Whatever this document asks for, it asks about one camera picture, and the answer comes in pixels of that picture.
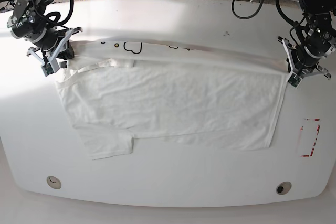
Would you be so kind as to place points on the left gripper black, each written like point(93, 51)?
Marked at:
point(303, 60)

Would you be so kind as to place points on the right table grommet hole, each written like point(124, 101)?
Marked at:
point(283, 188)

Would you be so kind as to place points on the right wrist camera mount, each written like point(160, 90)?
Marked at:
point(49, 64)

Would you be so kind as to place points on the red tape rectangle marking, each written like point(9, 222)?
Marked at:
point(308, 136)

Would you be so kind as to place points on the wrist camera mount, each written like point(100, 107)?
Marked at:
point(49, 64)
point(296, 76)

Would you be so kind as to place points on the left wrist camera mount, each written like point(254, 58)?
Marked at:
point(296, 76)

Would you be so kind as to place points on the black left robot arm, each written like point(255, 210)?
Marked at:
point(317, 37)

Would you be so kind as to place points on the table grommet hole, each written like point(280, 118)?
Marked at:
point(283, 188)
point(54, 182)

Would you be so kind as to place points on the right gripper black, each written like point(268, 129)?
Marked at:
point(47, 39)

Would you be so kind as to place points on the white printed T-shirt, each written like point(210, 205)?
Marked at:
point(115, 96)

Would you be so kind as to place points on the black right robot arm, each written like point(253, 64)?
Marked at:
point(29, 16)

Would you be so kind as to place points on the left table grommet hole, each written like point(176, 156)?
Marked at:
point(54, 182)

